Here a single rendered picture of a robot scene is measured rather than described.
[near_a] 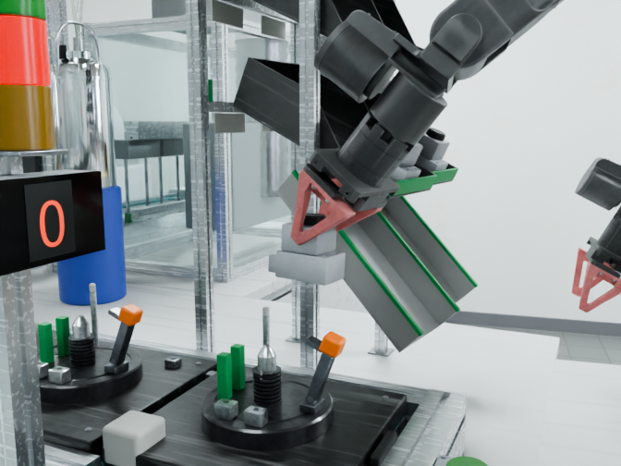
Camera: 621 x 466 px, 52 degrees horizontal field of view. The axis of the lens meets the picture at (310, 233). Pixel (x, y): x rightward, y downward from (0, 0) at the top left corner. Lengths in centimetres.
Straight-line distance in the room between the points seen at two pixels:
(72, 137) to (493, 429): 107
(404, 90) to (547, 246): 361
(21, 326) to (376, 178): 35
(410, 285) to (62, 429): 51
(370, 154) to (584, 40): 358
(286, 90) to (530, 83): 330
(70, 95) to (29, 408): 101
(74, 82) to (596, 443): 123
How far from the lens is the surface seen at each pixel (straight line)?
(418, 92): 60
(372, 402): 75
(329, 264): 67
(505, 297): 425
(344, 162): 63
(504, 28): 62
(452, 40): 60
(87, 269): 156
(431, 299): 95
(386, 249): 97
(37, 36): 55
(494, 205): 414
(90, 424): 73
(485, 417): 100
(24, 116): 54
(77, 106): 154
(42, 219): 54
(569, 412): 105
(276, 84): 90
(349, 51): 62
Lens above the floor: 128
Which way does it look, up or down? 10 degrees down
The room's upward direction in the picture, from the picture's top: straight up
